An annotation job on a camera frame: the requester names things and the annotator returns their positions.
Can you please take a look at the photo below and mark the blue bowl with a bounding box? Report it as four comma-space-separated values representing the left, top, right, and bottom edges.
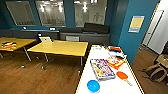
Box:
86, 79, 101, 94

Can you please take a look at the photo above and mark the open white laptop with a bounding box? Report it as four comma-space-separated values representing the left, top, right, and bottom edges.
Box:
39, 35, 54, 44

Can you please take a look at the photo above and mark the white bowl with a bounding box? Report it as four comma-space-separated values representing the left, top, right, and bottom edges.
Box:
91, 44, 105, 52

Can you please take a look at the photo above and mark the dark grey sofa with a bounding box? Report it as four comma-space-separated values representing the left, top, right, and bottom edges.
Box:
58, 22, 111, 46

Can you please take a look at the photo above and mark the colourful board game box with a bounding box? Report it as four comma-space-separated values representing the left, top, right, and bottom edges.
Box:
89, 58, 117, 82

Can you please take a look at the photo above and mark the red ping pong paddle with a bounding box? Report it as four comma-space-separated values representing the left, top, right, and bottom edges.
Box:
108, 46, 123, 53

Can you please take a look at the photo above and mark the orange game box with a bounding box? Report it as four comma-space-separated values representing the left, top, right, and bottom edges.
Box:
106, 56, 126, 70

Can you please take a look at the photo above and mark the white table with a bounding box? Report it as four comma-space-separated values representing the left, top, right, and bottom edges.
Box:
74, 44, 146, 94

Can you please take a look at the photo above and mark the long dark bench sofa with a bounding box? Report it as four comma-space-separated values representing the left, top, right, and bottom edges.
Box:
0, 28, 61, 42

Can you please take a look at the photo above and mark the long wooden desk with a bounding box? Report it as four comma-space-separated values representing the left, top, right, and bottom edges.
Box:
0, 36, 37, 62

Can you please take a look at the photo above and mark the white hallway door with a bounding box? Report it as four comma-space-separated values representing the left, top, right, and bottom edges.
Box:
141, 0, 168, 55

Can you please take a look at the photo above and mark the small orange black box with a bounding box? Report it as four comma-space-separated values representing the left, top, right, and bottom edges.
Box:
1, 41, 17, 49

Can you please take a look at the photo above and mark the tan woven basket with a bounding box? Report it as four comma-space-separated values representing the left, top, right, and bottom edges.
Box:
155, 54, 168, 67

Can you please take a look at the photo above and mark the yellow wall notice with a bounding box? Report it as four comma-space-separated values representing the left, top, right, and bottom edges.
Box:
127, 14, 146, 34

